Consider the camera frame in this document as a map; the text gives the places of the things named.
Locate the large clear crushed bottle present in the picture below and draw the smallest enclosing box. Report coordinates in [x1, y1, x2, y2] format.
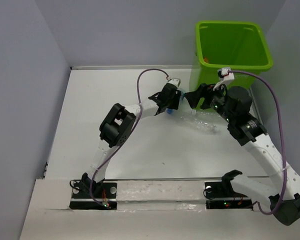
[180, 114, 220, 134]

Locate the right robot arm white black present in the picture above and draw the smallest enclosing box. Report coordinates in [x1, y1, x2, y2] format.
[184, 83, 300, 226]

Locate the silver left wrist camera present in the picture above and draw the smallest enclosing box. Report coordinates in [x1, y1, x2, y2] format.
[167, 78, 181, 88]

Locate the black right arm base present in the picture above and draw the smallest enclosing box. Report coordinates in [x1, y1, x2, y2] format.
[202, 170, 253, 210]

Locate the blue cap water bottle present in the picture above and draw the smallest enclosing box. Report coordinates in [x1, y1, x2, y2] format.
[166, 90, 185, 115]

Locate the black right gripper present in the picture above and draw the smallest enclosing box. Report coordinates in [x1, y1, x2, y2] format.
[183, 80, 235, 123]

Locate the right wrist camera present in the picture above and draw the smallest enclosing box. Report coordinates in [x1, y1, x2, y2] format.
[212, 67, 235, 91]

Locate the green plastic bin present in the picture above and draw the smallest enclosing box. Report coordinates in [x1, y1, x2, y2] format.
[189, 20, 273, 91]

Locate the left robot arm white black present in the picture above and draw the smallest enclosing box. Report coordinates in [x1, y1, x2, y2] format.
[81, 78, 181, 198]

